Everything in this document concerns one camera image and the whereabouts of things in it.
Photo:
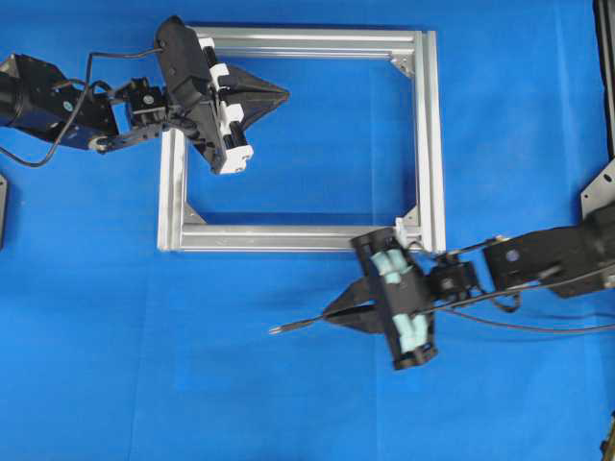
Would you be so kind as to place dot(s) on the blue table mat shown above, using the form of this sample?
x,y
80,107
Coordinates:
x,y
113,350

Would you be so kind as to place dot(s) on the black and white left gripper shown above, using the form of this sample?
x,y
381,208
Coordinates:
x,y
192,75

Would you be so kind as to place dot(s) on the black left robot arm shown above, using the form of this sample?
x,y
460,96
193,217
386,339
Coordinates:
x,y
38,100

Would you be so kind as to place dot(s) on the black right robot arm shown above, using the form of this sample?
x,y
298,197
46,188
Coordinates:
x,y
570,261

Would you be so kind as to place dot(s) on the dark box at left edge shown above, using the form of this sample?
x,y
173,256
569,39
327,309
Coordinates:
x,y
4,190

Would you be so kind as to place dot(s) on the white plastic string loop holder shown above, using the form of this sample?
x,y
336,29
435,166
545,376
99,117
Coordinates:
x,y
408,234

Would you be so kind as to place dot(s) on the square aluminium extrusion frame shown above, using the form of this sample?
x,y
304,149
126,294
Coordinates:
x,y
414,53

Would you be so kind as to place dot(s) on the grey metal bracket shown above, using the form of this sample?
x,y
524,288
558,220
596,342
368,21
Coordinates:
x,y
599,192

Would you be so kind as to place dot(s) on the black vertical rail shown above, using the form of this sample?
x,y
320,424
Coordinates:
x,y
604,23

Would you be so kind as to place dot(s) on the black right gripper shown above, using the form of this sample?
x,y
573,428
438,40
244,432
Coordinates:
x,y
401,295

